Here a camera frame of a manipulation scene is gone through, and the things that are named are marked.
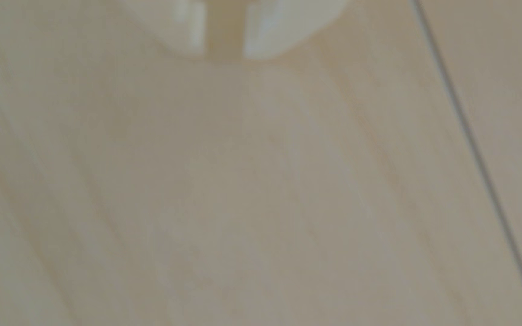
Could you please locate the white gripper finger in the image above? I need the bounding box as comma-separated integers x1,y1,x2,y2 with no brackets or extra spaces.
116,0,207,59
242,0,350,60

